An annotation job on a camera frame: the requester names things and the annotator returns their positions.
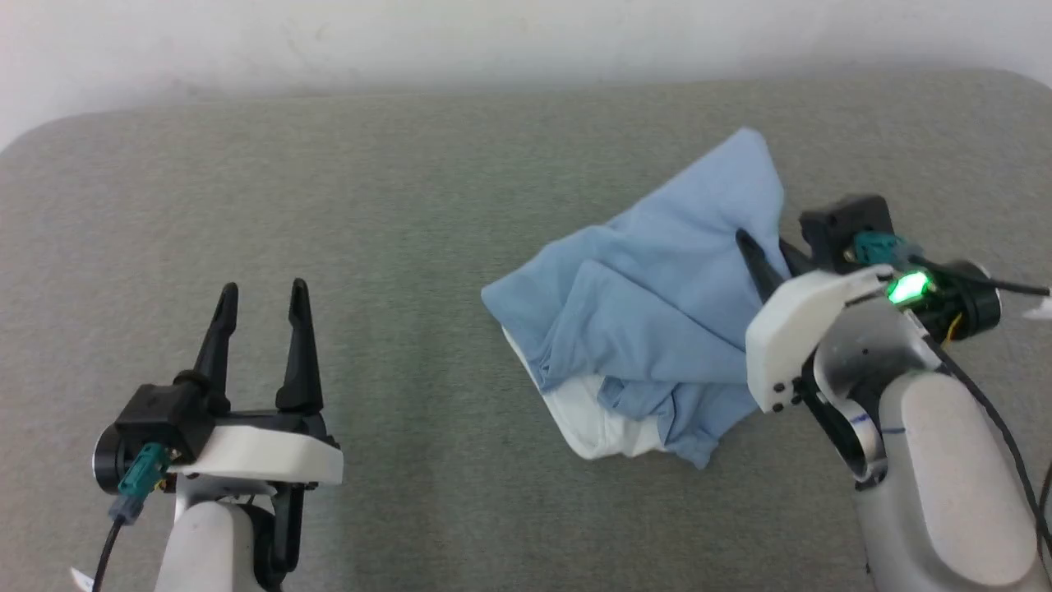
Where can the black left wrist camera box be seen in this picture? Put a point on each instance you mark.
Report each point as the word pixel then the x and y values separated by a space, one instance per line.
pixel 164 411

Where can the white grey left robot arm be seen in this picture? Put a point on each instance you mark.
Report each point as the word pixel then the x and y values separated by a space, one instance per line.
pixel 214 543

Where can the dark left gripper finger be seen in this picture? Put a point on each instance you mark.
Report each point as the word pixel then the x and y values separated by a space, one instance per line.
pixel 218 353
pixel 300 362

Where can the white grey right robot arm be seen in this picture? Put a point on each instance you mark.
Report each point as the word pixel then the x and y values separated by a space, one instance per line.
pixel 937 460

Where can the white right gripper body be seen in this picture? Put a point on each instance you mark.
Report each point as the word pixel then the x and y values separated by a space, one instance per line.
pixel 789 337

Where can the light blue white-collared shirt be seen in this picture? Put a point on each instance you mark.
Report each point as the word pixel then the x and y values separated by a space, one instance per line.
pixel 649 304

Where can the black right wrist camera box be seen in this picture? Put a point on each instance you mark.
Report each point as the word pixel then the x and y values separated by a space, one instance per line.
pixel 846 222

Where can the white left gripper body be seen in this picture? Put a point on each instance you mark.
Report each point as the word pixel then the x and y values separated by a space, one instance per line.
pixel 263 456

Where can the grey fabric sofa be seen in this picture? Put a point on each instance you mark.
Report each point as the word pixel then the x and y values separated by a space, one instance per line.
pixel 411 205

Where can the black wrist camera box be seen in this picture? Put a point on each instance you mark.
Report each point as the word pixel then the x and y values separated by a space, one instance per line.
pixel 164 411
pixel 846 222

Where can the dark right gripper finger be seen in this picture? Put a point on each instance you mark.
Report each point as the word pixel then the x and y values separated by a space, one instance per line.
pixel 760 267
pixel 793 261

